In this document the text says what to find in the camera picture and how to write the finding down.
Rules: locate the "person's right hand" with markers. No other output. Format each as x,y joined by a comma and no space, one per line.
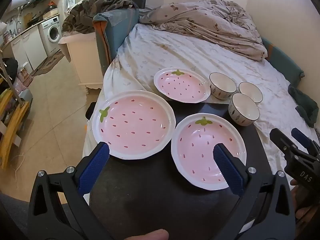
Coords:
303,211

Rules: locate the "yellow wooden rack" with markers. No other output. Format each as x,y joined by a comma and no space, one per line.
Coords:
13,130

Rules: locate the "white nightstand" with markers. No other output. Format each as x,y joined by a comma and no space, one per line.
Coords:
82,60

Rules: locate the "white kitchen cabinets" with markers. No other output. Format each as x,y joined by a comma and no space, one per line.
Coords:
27,47

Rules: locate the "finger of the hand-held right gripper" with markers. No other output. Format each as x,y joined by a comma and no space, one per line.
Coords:
282,140
303,138

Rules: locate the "white leaf-print bowl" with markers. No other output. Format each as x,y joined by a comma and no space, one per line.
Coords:
251,91
243,108
222,85

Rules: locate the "camouflage garment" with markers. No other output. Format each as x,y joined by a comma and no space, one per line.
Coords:
95,12

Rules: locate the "brown patterned rug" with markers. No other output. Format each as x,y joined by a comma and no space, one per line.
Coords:
50,62

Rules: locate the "dark brown board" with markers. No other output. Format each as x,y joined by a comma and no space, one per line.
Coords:
150,192

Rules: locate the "large pink strawberry plate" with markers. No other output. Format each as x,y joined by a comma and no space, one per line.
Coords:
135,127

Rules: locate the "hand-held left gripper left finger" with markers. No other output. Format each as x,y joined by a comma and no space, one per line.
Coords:
93,170

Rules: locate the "teal padded bed frame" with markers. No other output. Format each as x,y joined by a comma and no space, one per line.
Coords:
117,30

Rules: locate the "beige printed blanket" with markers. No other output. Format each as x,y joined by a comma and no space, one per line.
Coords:
212,22

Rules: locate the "small pink strawberry plate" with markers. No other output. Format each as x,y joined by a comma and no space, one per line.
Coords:
200,152
181,85

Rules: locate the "grey stool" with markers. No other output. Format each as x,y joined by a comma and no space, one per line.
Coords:
25,97

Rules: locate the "pink printed box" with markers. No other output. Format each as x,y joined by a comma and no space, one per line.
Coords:
25,75

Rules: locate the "person's left hand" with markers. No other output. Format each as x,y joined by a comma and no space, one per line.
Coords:
150,236

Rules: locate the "white washing machine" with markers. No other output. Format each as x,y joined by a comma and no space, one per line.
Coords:
51,32

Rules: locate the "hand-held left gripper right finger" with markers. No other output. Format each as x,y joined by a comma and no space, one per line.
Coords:
228,170

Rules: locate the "dark green cloth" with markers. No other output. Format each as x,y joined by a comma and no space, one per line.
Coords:
303,102

